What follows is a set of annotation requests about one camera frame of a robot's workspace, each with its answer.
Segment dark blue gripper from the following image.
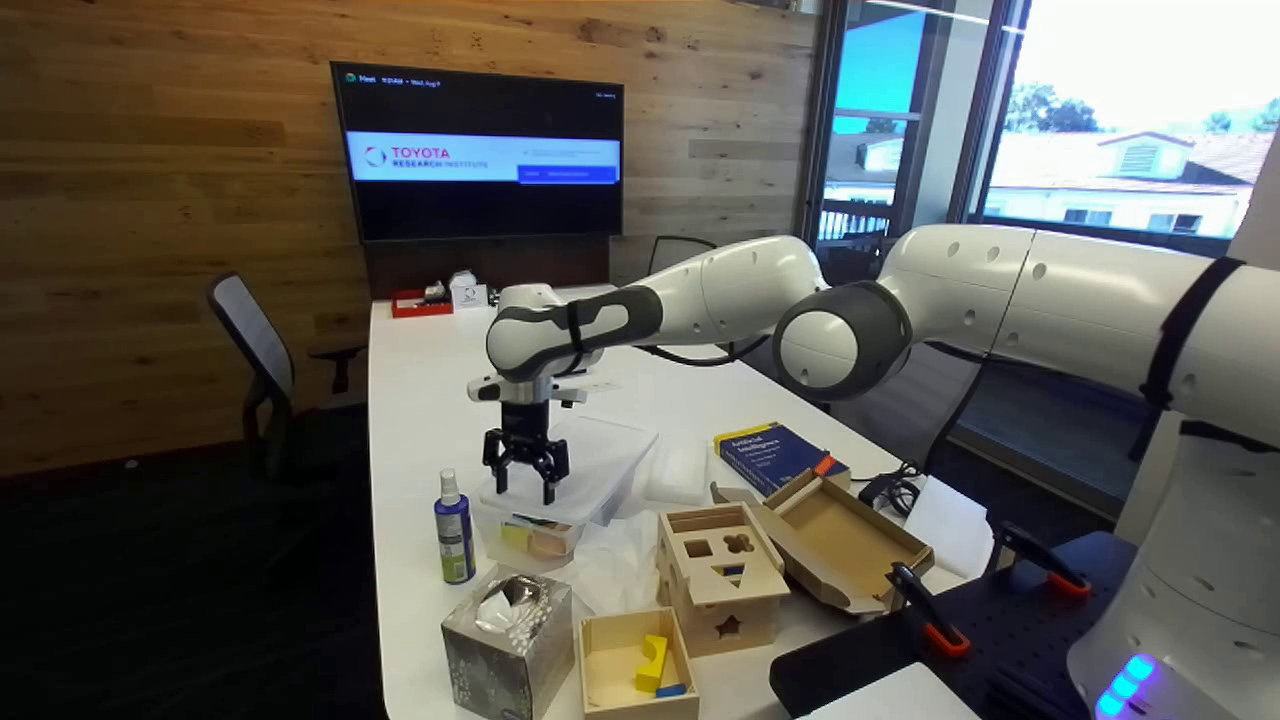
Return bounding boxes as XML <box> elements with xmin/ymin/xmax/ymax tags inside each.
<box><xmin>483</xmin><ymin>404</ymin><xmax>569</xmax><ymax>504</ymax></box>

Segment white plastic tote lid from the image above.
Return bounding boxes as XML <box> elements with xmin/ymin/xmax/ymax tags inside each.
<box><xmin>533</xmin><ymin>416</ymin><xmax>655</xmax><ymax>523</ymax></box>

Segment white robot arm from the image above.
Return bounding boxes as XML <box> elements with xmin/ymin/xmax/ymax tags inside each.
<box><xmin>474</xmin><ymin>224</ymin><xmax>1280</xmax><ymax>720</ymax></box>

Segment blue spray bottle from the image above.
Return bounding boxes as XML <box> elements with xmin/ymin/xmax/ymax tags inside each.
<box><xmin>434</xmin><ymin>472</ymin><xmax>476</xmax><ymax>586</ymax></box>

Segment grey tissue box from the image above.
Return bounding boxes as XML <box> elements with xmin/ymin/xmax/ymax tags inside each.
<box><xmin>439</xmin><ymin>568</ymin><xmax>573</xmax><ymax>720</ymax></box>

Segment white object near tv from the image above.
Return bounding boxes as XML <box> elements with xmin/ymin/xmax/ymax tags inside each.
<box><xmin>449</xmin><ymin>271</ymin><xmax>487</xmax><ymax>307</ymax></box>

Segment red flat object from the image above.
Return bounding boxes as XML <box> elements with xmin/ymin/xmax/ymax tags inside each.
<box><xmin>392</xmin><ymin>293</ymin><xmax>451</xmax><ymax>320</ymax></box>

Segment wooden tray with blocks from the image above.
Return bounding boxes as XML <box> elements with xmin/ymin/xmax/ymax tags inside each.
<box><xmin>576</xmin><ymin>610</ymin><xmax>702</xmax><ymax>720</ymax></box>

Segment wooden shape sorter box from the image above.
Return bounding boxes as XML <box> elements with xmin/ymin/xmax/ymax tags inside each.
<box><xmin>655</xmin><ymin>504</ymin><xmax>788</xmax><ymax>655</ymax></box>

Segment blue and yellow book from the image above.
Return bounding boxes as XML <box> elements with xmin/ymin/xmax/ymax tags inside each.
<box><xmin>712</xmin><ymin>426</ymin><xmax>841</xmax><ymax>496</ymax></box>

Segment grey office chair back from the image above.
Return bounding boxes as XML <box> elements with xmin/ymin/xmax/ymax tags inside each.
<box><xmin>650</xmin><ymin>236</ymin><xmax>718</xmax><ymax>271</ymax></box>

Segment grey office chair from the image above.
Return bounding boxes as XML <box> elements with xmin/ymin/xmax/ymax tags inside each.
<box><xmin>205</xmin><ymin>271</ymin><xmax>370</xmax><ymax>488</ymax></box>
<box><xmin>650</xmin><ymin>236</ymin><xmax>718</xmax><ymax>271</ymax></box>

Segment grey office chair far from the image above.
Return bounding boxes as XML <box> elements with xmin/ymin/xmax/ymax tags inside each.
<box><xmin>205</xmin><ymin>271</ymin><xmax>370</xmax><ymax>488</ymax></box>

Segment open cardboard box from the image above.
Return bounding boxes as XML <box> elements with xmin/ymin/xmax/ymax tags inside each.
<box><xmin>758</xmin><ymin>478</ymin><xmax>932</xmax><ymax>617</ymax></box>

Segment white paper sheet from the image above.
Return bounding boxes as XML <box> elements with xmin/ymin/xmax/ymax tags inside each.
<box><xmin>904</xmin><ymin>478</ymin><xmax>995</xmax><ymax>582</ymax></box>

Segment wall mounted tv screen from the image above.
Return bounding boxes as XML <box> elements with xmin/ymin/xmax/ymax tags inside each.
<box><xmin>331</xmin><ymin>62</ymin><xmax>624</xmax><ymax>243</ymax></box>

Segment black cable with adapter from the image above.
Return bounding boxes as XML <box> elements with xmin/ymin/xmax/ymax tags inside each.
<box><xmin>858</xmin><ymin>463</ymin><xmax>927</xmax><ymax>523</ymax></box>

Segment black clamp orange handle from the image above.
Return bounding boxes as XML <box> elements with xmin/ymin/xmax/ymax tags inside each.
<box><xmin>887</xmin><ymin>564</ymin><xmax>972</xmax><ymax>662</ymax></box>

